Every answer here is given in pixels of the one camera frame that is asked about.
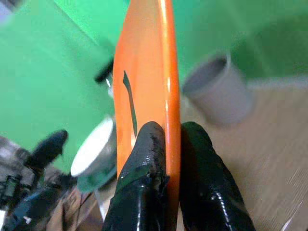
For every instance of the grey cup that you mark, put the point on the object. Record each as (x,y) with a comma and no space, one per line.
(219,96)

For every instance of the orange plate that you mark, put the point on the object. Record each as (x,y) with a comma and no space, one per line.
(149,72)

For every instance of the green tablecloth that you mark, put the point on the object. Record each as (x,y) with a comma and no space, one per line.
(48,72)

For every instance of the white bowl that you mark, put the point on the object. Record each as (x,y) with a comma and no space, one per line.
(95,149)

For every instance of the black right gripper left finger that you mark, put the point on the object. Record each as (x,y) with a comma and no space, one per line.
(142,192)

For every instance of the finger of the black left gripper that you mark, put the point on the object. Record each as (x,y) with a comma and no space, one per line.
(49,146)

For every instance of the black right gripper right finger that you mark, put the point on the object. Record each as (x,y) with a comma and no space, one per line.
(207,187)

